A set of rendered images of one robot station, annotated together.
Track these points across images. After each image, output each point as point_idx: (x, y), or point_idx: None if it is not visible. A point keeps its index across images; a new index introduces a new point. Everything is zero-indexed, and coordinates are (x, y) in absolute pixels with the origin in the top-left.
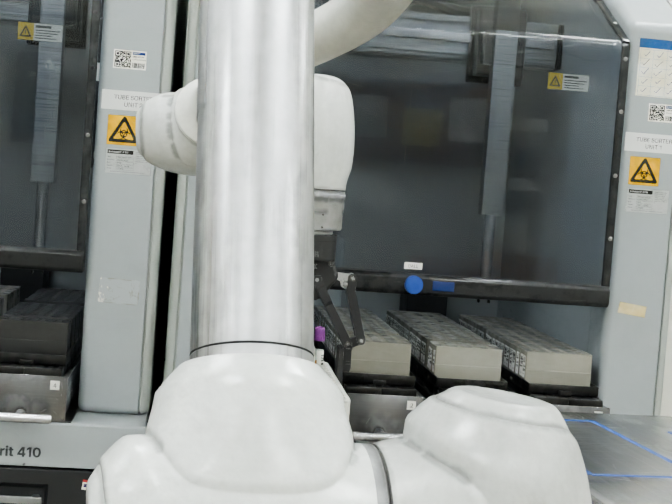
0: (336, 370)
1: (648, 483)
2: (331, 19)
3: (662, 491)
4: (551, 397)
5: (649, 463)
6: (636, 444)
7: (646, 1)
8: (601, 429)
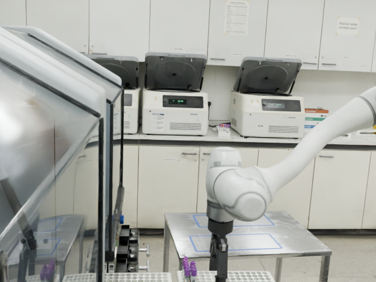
0: (215, 268)
1: (284, 241)
2: (329, 139)
3: (292, 241)
4: (137, 236)
5: (255, 237)
6: (227, 235)
7: (97, 64)
8: (205, 236)
